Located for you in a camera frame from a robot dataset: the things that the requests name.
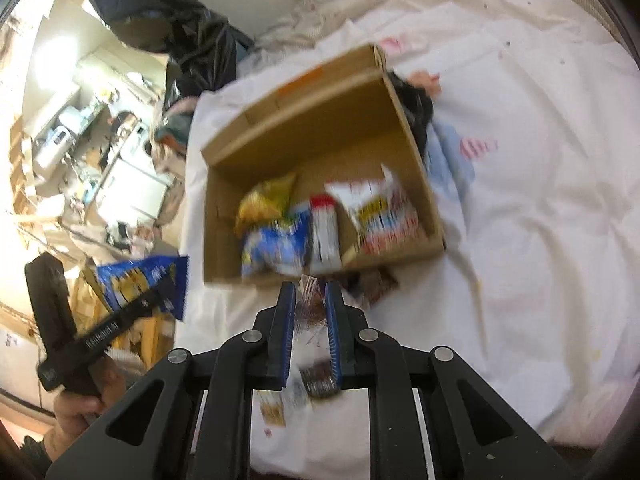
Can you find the brown cardboard box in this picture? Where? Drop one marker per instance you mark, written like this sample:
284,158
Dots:
325,135

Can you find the white cartoon chip packet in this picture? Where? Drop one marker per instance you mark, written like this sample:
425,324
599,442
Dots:
380,215

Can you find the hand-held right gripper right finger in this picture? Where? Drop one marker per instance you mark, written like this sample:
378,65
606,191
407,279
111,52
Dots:
334,340

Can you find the blue white snack packet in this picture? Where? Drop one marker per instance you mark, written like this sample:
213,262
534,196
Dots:
275,245

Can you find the black cloth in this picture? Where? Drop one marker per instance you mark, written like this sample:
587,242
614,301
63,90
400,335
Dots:
415,105

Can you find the white red snack bar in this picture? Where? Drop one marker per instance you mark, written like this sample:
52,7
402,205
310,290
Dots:
325,235

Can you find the crumpled floral duvet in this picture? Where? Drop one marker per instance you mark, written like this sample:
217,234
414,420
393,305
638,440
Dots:
300,25

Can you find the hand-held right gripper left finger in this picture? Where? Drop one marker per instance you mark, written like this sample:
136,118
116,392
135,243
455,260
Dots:
285,340

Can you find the white water heater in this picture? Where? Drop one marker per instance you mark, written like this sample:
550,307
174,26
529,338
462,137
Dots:
57,137

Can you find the pink blanket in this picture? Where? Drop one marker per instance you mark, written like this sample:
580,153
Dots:
600,405

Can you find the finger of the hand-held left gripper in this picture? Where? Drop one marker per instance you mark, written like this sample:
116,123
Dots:
150,305

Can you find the small cartoon candy packet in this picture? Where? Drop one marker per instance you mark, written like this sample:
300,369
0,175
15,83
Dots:
272,410

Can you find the black plastic bag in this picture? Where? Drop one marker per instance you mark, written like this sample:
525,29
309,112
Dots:
190,25

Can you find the person's left forearm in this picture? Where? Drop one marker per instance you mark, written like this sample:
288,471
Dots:
37,452

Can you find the blue yellow snack packet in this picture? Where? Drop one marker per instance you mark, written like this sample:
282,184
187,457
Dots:
135,275

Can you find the clear red-print snack packet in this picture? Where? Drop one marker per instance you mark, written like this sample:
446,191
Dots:
310,320

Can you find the yellow chip packet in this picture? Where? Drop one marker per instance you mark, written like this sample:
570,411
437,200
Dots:
265,200

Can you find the white kitchen cabinet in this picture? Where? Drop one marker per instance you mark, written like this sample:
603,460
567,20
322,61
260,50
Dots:
135,190

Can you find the person's left hand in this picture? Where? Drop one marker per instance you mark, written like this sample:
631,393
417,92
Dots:
80,410

